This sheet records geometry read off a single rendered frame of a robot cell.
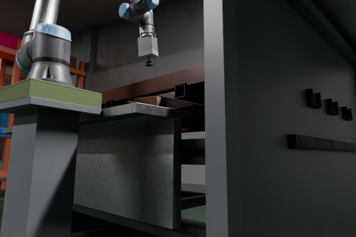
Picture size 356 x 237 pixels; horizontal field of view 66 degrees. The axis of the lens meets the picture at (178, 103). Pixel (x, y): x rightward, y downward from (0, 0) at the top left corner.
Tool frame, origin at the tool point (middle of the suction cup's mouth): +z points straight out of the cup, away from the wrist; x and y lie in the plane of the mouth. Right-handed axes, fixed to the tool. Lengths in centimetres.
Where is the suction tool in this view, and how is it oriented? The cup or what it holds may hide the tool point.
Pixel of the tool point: (149, 65)
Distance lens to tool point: 146.8
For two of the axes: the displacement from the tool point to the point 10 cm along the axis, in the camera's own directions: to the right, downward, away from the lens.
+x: -4.2, -1.0, -9.0
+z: 0.8, 9.9, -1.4
